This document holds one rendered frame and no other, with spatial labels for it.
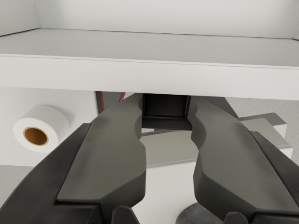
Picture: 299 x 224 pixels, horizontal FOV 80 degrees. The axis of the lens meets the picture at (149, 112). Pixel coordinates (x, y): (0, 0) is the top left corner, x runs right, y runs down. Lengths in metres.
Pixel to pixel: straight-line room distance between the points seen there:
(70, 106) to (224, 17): 0.25
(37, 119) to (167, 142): 0.20
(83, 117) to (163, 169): 0.16
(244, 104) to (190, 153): 1.03
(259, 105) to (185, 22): 1.18
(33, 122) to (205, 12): 0.27
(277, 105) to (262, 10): 1.20
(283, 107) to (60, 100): 1.30
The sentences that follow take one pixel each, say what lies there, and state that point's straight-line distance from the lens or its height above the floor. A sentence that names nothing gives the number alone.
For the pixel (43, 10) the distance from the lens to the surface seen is 0.20.
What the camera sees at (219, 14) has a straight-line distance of 0.19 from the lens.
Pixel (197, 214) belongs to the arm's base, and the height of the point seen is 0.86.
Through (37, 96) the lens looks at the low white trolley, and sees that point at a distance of 0.34.
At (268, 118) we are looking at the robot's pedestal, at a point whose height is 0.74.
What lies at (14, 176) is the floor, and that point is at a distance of 2.05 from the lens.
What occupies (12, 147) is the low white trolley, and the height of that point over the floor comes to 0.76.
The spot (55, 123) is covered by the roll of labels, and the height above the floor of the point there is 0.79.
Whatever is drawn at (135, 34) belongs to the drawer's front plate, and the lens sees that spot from 0.17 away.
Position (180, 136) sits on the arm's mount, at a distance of 0.31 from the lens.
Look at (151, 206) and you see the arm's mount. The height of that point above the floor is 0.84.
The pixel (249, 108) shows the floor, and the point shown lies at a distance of 1.31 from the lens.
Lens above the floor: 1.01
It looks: 59 degrees down
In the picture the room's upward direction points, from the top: 176 degrees counter-clockwise
